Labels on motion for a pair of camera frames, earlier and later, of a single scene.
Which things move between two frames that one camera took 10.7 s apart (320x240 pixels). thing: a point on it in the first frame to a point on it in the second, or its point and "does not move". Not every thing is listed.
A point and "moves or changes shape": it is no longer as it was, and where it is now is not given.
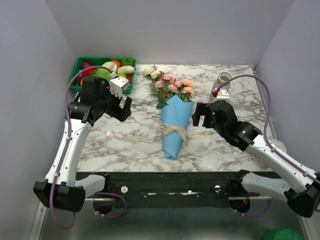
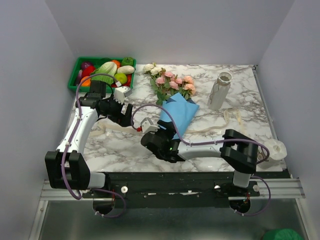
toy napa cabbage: (104, 72) does not move
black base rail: (174, 190) does not move
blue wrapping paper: (178, 112) does not move
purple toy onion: (86, 64) does not move
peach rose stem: (188, 92) moves or changes shape
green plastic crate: (124, 67) does not move
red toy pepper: (87, 72) does not move
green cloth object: (282, 234) does not move
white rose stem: (152, 72) moves or changes shape
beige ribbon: (162, 131) to (236, 122)
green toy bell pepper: (127, 61) does not move
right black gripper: (200, 110) to (170, 130)
